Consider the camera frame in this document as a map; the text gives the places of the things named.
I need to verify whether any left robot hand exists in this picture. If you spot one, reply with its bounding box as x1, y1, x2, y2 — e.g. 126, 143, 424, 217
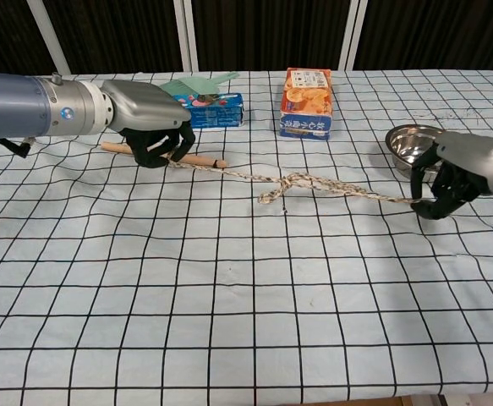
101, 79, 196, 169

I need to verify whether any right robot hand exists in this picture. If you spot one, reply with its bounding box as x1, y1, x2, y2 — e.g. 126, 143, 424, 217
409, 130, 493, 221

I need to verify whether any beige braided rope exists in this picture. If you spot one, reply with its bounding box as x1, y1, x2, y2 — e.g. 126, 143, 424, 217
167, 156, 425, 207

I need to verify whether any stainless steel bowl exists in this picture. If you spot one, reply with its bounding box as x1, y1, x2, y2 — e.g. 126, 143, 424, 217
384, 123, 444, 182

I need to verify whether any black ribbed partition panel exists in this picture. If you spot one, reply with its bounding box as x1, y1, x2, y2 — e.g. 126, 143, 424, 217
353, 0, 493, 72
42, 0, 184, 74
0, 0, 59, 77

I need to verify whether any blue Oreo cookie box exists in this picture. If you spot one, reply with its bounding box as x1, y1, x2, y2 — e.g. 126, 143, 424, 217
182, 92, 247, 129

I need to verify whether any wooden rolling pin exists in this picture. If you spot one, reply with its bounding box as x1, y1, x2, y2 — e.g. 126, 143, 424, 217
101, 141, 229, 170

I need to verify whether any orange cracker box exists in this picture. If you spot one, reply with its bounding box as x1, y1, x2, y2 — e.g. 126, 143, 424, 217
278, 67, 332, 140

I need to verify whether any white black-checked tablecloth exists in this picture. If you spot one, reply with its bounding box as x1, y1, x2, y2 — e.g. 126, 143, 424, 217
0, 69, 493, 403

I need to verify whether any white partition frame post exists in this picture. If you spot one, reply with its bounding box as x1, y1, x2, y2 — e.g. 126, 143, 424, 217
173, 0, 200, 72
337, 0, 369, 71
25, 0, 70, 75

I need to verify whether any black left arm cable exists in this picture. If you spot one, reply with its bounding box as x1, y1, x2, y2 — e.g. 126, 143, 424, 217
0, 135, 36, 159

